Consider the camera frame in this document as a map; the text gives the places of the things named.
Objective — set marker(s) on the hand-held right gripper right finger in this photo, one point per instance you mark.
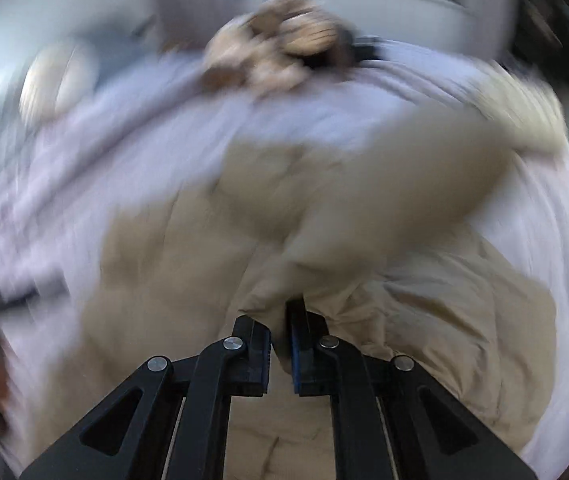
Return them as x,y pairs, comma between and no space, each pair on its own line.
295,357

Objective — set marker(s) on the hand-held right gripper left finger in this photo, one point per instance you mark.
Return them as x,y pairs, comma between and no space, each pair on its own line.
260,362

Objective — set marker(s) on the pale lavender bedsheet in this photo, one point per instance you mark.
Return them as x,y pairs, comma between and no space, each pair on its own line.
314,107

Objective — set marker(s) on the pile of brown patterned cloths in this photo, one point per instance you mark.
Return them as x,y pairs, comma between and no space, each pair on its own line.
264,45

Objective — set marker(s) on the cream pillow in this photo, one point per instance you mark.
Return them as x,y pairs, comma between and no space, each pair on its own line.
54,80

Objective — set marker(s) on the beige garment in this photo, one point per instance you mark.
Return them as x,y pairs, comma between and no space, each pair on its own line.
189,260

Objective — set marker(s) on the dark cloth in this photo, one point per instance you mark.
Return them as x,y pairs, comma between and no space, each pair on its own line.
364,47

